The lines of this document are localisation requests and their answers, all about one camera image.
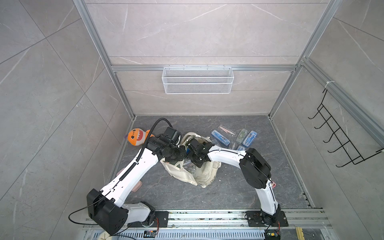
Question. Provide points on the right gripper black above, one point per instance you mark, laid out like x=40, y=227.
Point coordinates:
x=190, y=155

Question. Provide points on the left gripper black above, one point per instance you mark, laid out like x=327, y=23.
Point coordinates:
x=182, y=156

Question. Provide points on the blue clear pencil case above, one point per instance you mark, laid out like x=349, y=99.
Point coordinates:
x=222, y=139

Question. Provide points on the cream canvas tote bag leaves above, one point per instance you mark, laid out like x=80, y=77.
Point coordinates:
x=188, y=172

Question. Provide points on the clear case pink compass set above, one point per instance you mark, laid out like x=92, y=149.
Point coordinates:
x=226, y=130

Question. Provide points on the clear plastic ruler case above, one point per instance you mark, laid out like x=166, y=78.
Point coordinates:
x=233, y=145

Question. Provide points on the small blue clear case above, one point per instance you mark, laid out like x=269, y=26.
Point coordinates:
x=241, y=148

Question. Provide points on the clear green stationery case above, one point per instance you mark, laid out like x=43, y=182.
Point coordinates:
x=241, y=136

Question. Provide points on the blue clear compass case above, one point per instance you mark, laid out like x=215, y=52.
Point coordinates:
x=247, y=142

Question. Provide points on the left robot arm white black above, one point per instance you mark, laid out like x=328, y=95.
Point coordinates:
x=107, y=208

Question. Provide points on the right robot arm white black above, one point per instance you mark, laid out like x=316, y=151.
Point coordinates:
x=255, y=169

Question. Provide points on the orange plush fish toy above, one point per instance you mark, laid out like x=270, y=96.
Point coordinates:
x=137, y=137

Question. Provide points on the white round clock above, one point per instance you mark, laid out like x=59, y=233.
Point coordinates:
x=104, y=236

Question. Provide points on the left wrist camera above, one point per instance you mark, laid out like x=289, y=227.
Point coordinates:
x=172, y=136

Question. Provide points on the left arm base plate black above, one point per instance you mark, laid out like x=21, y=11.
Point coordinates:
x=154, y=220

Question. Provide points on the white wire mesh basket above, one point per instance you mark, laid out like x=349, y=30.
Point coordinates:
x=197, y=80

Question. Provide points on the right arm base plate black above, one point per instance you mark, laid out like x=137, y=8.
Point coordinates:
x=260, y=219

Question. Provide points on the black wire hook rack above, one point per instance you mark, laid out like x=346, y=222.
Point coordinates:
x=337, y=132

